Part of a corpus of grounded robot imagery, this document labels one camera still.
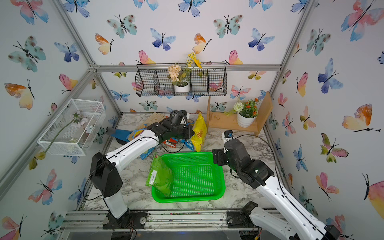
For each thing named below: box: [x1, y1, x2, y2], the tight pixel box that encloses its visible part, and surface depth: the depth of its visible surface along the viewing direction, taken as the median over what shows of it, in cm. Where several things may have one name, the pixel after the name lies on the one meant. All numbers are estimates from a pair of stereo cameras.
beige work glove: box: [137, 112, 166, 130], surface depth 120 cm
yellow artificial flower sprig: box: [185, 52, 203, 79], surface depth 86 cm
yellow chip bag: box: [191, 112, 208, 152], surface depth 89 cm
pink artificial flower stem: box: [36, 112, 89, 160], surface depth 75 cm
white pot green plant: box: [224, 98, 260, 128], surface depth 96 cm
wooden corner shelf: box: [206, 91, 273, 136], surface depth 105 cm
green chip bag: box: [145, 153, 173, 197], surface depth 75 cm
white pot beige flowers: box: [167, 65, 190, 93], surface depth 88 cm
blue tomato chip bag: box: [179, 139, 195, 151], surface depth 98 cm
